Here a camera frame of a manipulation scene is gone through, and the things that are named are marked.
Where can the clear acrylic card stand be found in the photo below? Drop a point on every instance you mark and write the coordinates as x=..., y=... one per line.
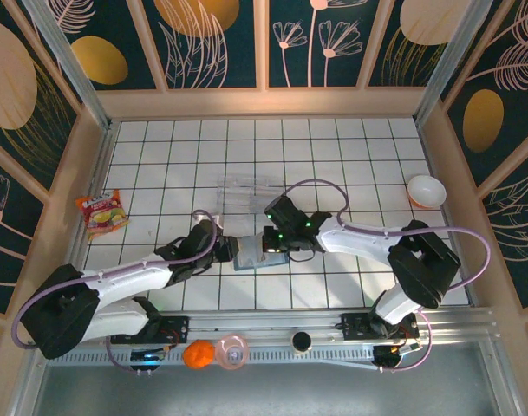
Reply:
x=233, y=195

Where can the white and orange bowl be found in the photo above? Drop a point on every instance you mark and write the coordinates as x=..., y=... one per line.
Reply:
x=426, y=190

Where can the black and white cup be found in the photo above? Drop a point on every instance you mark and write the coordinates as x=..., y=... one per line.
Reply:
x=301, y=341

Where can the red snack packet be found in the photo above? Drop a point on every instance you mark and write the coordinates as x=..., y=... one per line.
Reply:
x=101, y=214

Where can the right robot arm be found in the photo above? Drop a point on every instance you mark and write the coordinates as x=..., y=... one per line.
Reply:
x=354, y=240

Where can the grey credit card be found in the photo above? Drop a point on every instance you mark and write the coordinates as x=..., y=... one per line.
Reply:
x=251, y=247

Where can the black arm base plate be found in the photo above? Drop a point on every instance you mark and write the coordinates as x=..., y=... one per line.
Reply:
x=354, y=327
x=177, y=325

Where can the orange ball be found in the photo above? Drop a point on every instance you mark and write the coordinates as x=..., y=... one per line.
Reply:
x=198, y=354

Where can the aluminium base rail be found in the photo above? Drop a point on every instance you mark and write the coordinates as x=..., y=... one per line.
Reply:
x=263, y=323

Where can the aluminium frame post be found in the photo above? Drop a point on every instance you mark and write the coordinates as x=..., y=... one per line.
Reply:
x=450, y=65
x=70, y=65

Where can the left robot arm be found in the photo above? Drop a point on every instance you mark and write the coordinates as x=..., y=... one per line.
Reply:
x=129, y=281

